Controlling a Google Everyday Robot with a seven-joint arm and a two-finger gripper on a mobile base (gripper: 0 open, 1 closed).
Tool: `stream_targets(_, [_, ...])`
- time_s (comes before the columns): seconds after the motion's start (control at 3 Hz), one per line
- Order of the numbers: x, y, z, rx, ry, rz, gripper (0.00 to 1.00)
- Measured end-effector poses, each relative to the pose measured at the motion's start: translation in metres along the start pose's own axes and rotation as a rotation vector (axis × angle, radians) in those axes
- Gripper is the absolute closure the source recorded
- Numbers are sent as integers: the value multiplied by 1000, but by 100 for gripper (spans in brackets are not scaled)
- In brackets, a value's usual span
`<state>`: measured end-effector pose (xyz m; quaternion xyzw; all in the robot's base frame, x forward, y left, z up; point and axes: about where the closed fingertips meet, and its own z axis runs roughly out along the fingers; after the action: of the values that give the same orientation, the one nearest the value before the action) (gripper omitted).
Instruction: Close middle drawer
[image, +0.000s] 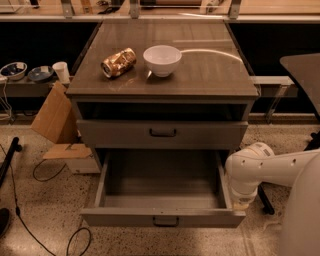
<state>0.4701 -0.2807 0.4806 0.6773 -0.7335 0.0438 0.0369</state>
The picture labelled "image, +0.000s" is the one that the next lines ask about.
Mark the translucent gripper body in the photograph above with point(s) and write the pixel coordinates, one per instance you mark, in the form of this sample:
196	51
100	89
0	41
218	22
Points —
242	199

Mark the grey drawer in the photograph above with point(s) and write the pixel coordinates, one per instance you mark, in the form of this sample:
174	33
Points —
162	134
162	188

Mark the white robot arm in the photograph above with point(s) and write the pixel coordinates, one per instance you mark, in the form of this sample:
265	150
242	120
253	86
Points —
300	171

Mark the grey top drawer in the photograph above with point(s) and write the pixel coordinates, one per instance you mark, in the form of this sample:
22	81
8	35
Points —
162	134

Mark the black metal floor bar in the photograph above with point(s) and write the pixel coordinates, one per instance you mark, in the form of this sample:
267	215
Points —
267	206

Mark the dark grey side table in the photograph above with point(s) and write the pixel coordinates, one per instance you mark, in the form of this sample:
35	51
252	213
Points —
305	70

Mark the white bowl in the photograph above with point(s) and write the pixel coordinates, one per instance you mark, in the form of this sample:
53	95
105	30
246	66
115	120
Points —
162	60

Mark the crushed golden soda can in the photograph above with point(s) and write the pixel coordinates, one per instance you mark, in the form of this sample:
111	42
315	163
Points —
118	63

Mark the brown cardboard box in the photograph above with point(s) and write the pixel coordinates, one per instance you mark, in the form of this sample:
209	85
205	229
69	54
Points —
56	122

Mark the white foam cup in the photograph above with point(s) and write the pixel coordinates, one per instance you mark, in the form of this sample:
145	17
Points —
61	69

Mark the black stand leg left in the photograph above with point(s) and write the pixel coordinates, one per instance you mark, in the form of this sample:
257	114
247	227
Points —
14	147

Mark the grey wall shelf rail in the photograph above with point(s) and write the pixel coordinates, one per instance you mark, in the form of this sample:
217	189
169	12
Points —
27	88

